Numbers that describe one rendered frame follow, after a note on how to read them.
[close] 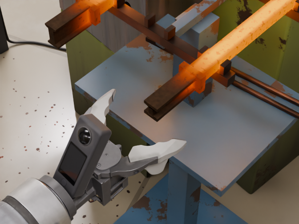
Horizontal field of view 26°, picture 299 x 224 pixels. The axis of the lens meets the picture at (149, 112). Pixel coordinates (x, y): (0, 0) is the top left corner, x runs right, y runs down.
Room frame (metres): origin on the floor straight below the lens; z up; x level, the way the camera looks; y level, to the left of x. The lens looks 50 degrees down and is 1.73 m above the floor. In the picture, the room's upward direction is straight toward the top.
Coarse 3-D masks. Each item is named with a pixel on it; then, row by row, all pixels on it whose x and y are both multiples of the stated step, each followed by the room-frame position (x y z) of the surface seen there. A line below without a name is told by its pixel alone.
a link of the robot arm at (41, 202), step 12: (36, 180) 0.49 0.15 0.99; (12, 192) 0.47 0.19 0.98; (24, 192) 0.47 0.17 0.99; (36, 192) 0.47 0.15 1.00; (48, 192) 0.47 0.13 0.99; (24, 204) 0.45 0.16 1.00; (36, 204) 0.45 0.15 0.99; (48, 204) 0.45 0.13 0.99; (60, 204) 0.46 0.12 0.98; (36, 216) 0.43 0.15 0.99; (48, 216) 0.44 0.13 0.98; (60, 216) 0.44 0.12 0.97
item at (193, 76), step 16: (272, 0) 0.87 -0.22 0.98; (288, 0) 0.87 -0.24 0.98; (256, 16) 0.83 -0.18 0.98; (272, 16) 0.83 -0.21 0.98; (240, 32) 0.79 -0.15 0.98; (256, 32) 0.80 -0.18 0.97; (224, 48) 0.75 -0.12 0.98; (240, 48) 0.77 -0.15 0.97; (192, 64) 0.72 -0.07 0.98; (208, 64) 0.72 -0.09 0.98; (176, 80) 0.68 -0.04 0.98; (192, 80) 0.68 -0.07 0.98; (160, 96) 0.65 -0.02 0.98; (176, 96) 0.66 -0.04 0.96; (144, 112) 0.64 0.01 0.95; (160, 112) 0.63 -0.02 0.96
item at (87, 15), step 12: (84, 0) 0.87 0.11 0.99; (96, 0) 0.87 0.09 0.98; (108, 0) 0.88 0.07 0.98; (72, 12) 0.83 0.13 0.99; (84, 12) 0.84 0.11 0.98; (96, 12) 0.84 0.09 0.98; (48, 24) 0.80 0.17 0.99; (60, 24) 0.80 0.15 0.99; (72, 24) 0.82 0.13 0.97; (84, 24) 0.84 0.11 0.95; (96, 24) 0.84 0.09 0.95; (60, 36) 0.80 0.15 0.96; (72, 36) 0.81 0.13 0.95
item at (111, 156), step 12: (108, 144) 0.56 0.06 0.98; (108, 156) 0.54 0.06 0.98; (120, 156) 0.54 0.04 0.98; (96, 168) 0.52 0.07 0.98; (108, 168) 0.52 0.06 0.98; (48, 180) 0.49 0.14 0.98; (96, 180) 0.51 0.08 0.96; (108, 180) 0.51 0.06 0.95; (120, 180) 0.54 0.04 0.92; (60, 192) 0.47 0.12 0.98; (84, 192) 0.51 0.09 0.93; (96, 192) 0.51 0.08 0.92; (108, 192) 0.51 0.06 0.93; (72, 204) 0.47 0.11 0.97; (72, 216) 0.46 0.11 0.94
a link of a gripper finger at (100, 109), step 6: (114, 90) 0.67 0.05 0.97; (102, 96) 0.66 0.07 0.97; (108, 96) 0.65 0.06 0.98; (114, 96) 0.67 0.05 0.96; (96, 102) 0.64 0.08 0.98; (102, 102) 0.64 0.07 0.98; (108, 102) 0.64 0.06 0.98; (96, 108) 0.63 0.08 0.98; (102, 108) 0.63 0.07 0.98; (108, 108) 0.63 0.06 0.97; (96, 114) 0.62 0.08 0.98; (102, 114) 0.62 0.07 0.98; (102, 120) 0.60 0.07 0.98
